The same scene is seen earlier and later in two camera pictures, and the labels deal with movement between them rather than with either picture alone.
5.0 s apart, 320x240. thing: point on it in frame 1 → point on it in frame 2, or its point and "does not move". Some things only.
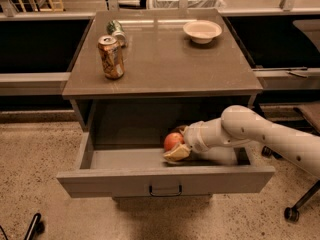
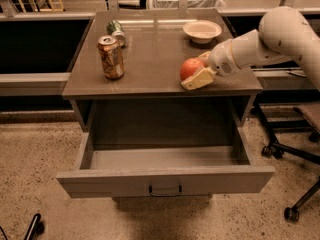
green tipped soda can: [115, 29] does not move
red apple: [173, 140] → [190, 67]
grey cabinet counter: [158, 70] does not move
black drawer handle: [165, 194] does not move
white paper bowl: [201, 31] does not move
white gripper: [192, 138] → [222, 58]
